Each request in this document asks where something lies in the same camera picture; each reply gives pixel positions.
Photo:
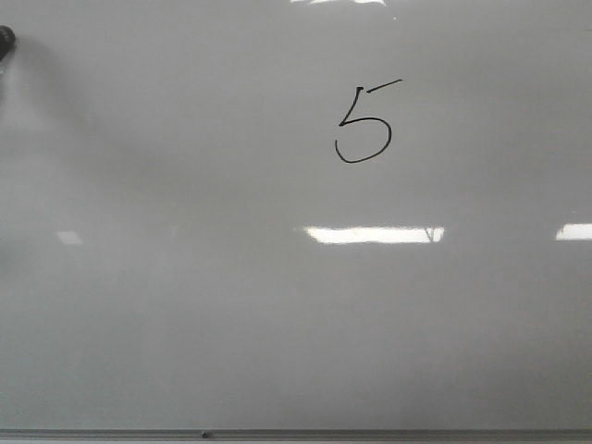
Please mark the white whiteboard marker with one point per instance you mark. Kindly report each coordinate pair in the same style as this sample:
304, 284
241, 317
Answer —
7, 40

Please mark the white whiteboard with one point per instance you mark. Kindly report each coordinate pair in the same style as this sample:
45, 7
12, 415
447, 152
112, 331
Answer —
296, 214

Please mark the grey aluminium whiteboard frame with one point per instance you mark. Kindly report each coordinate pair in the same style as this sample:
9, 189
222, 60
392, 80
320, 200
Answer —
363, 435

